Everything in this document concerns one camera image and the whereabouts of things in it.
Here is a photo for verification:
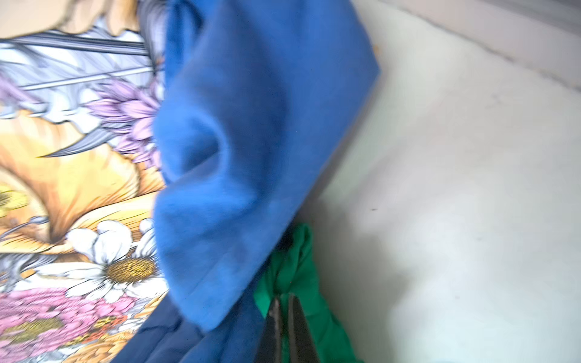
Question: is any blue cloth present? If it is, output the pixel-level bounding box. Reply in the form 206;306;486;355
153;1;379;362

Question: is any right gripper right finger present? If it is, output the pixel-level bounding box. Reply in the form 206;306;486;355
287;294;321;363

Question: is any dark navy cloth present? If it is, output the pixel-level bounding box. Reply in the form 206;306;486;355
113;296;204;363

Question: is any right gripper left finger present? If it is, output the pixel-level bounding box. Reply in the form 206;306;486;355
254;297;284;363

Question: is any green cloth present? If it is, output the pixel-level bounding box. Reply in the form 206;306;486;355
254;224;358;362

